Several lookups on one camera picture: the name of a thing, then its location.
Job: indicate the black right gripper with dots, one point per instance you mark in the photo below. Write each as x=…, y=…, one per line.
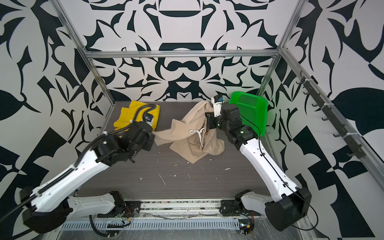
x=212, y=119

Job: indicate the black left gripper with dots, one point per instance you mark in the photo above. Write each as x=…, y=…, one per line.
x=149, y=138

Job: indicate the beige shorts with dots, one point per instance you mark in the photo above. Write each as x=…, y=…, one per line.
x=190, y=137

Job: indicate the yellow shorts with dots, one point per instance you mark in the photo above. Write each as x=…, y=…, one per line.
x=134, y=113

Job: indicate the green plastic basket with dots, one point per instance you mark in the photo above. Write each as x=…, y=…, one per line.
x=253, y=110

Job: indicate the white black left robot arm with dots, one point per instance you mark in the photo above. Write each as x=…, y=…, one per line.
x=52, y=204

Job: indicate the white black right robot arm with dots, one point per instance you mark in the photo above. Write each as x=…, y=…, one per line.
x=245, y=139

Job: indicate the small green-lit electronics board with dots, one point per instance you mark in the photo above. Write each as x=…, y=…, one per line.
x=246, y=226

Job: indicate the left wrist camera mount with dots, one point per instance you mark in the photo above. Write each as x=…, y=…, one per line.
x=148, y=118

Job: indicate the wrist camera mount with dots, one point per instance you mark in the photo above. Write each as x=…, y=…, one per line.
x=148, y=118
x=217, y=102

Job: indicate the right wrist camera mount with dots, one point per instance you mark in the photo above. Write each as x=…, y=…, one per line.
x=217, y=102

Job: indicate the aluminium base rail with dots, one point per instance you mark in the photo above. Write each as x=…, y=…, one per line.
x=195, y=207

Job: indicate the white slotted cable duct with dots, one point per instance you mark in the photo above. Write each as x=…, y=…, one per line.
x=186, y=224

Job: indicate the aluminium cage frame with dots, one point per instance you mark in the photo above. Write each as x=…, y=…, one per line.
x=371, y=161

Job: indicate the black wall hook rack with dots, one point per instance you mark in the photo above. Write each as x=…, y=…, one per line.
x=334, y=116

